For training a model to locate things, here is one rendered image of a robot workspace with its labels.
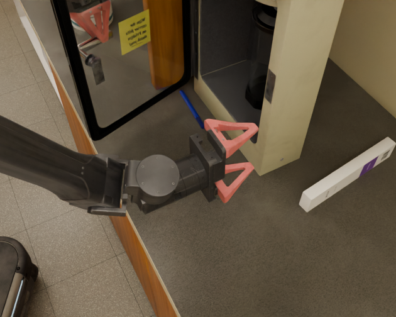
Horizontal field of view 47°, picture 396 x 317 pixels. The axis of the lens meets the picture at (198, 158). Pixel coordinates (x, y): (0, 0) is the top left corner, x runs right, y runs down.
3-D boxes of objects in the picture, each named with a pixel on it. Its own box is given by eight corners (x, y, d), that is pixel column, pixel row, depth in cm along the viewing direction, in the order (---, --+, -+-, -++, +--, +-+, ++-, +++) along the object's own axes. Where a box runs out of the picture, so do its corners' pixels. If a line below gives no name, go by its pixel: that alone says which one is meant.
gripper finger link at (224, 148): (270, 131, 66) (214, 155, 63) (265, 161, 71) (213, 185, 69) (246, 102, 69) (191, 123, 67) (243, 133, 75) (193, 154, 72)
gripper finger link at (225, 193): (266, 161, 71) (213, 184, 68) (261, 187, 77) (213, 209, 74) (243, 133, 75) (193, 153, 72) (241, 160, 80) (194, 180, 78)
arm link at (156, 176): (93, 158, 70) (87, 214, 67) (90, 134, 59) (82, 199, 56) (171, 165, 72) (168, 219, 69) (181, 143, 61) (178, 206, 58)
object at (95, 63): (106, 82, 90) (101, 58, 86) (97, 87, 89) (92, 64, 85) (100, 77, 91) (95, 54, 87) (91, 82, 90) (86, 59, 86)
